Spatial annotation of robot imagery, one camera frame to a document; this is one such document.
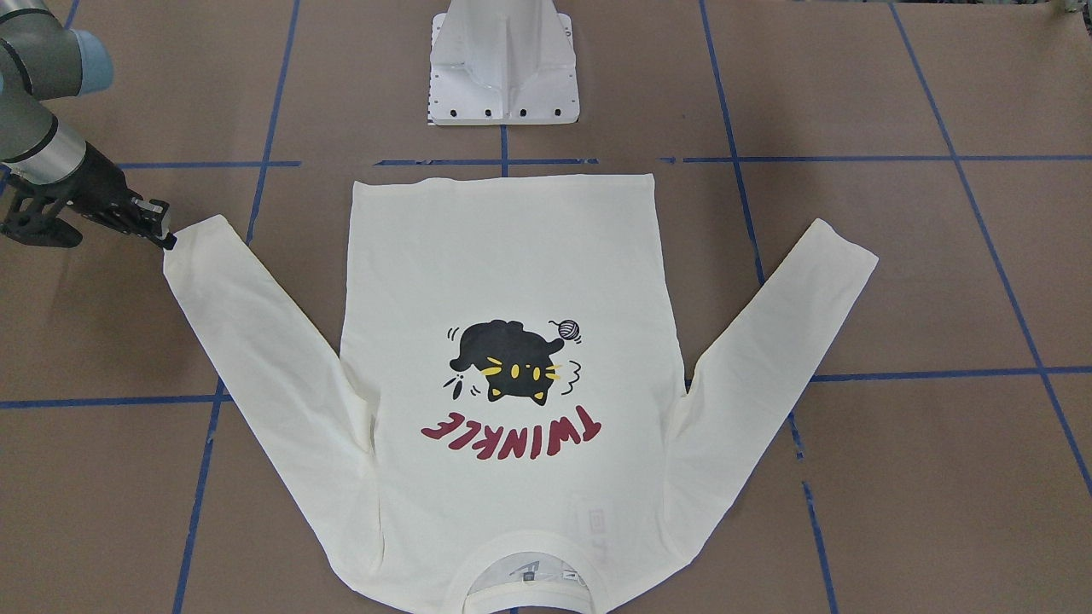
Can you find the cream long sleeve shirt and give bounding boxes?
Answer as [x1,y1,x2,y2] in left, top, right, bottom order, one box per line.
[163,175,878,613]

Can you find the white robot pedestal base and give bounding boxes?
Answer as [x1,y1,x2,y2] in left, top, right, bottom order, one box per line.
[427,1,581,127]

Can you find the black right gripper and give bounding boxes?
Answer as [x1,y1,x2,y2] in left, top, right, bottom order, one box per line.
[1,145,177,250]

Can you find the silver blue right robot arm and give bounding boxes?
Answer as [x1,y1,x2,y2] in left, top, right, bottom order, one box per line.
[1,1,176,250]

